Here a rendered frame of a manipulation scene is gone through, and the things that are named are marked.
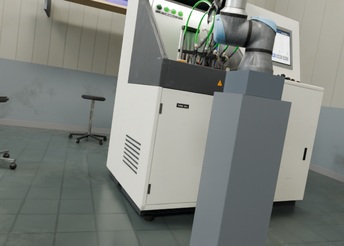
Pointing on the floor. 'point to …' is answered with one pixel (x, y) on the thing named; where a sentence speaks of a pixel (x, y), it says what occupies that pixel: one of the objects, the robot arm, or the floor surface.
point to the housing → (122, 83)
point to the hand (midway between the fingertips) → (213, 22)
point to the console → (293, 119)
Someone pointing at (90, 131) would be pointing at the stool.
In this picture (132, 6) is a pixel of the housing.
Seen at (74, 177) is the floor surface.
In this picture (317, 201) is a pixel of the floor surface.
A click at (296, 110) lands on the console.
